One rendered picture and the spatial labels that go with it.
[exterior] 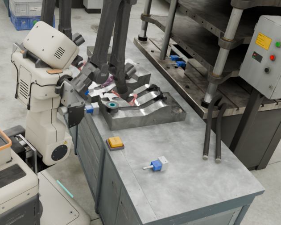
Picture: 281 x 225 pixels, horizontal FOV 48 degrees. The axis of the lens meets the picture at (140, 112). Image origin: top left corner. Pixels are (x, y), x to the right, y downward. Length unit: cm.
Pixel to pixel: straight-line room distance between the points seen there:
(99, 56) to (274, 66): 102
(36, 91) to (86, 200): 123
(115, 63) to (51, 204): 103
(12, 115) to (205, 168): 213
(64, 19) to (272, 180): 230
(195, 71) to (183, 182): 121
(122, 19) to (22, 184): 85
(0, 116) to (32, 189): 182
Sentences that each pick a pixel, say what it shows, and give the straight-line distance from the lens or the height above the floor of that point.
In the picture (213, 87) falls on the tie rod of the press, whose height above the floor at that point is 95.
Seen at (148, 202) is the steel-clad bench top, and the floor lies 80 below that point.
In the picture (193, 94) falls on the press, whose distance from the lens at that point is 237.
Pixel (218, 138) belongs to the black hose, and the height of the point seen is 85.
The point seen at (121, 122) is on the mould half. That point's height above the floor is 86.
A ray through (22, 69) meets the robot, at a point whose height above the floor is 120.
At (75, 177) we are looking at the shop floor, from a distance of 263.
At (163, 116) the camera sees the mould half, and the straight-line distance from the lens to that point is 191.
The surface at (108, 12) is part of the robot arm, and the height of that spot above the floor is 152.
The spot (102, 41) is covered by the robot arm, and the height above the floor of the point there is 139.
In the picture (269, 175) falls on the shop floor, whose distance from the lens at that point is 320.
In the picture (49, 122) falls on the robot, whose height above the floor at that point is 91.
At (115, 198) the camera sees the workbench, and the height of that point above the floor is 46.
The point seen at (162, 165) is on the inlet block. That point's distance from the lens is 160.
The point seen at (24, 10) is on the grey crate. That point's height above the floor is 31.
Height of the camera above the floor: 192
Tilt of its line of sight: 34 degrees down
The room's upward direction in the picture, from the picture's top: 11 degrees clockwise
